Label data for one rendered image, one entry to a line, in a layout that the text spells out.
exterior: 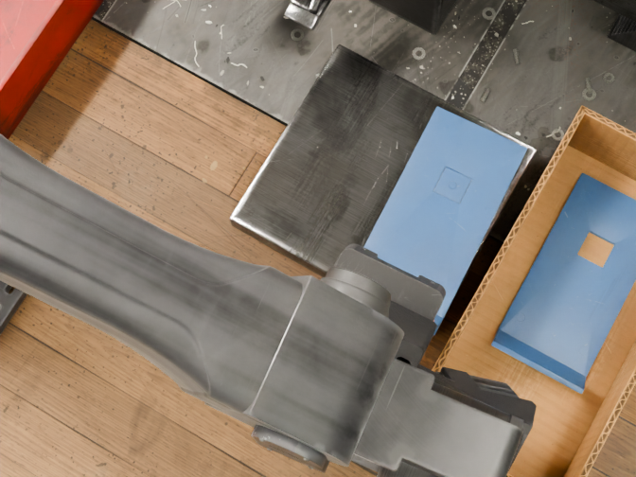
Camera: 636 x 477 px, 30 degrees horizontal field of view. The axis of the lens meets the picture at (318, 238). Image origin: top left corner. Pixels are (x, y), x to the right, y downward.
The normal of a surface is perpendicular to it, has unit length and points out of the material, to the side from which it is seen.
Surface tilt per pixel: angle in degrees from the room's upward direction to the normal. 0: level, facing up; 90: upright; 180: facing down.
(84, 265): 29
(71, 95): 0
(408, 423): 2
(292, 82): 0
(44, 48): 90
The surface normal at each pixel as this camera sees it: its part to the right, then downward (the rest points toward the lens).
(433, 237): -0.02, -0.26
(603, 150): -0.51, 0.84
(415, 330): 0.39, -0.88
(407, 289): -0.24, 0.21
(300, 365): 0.42, -0.04
